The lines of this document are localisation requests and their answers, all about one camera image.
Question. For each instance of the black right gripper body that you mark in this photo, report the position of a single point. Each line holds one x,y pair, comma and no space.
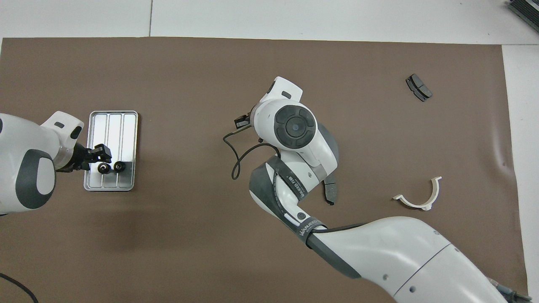
251,118

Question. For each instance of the grey ribbed equipment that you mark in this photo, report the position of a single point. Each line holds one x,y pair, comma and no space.
526,12

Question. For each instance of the brown table mat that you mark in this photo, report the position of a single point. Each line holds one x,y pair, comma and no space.
189,75

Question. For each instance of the large black bearing gear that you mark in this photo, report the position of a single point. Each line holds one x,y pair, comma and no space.
120,166
104,168

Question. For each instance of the silver metal tray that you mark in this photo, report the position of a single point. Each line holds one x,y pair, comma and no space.
116,130

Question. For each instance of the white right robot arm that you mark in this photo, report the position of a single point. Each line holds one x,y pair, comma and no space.
400,252

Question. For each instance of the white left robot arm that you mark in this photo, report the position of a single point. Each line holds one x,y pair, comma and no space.
25,143

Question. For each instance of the white curved plastic bracket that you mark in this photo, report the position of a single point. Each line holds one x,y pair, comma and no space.
426,206

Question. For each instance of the long dark grey brake pad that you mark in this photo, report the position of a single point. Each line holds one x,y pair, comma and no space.
332,193

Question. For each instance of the short dark grey brake pad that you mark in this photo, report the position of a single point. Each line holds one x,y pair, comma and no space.
419,87

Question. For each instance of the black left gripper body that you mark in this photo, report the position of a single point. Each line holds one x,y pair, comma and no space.
80,158

